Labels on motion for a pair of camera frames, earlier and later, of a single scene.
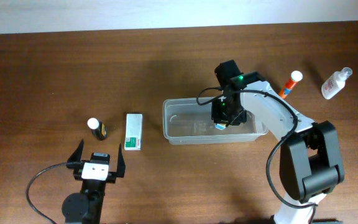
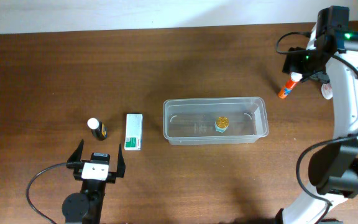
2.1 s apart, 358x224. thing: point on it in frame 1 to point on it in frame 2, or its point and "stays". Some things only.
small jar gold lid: [220, 126] stays
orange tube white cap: [296, 76] stays
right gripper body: [223, 111] to [303, 63]
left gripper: [111, 176] stays
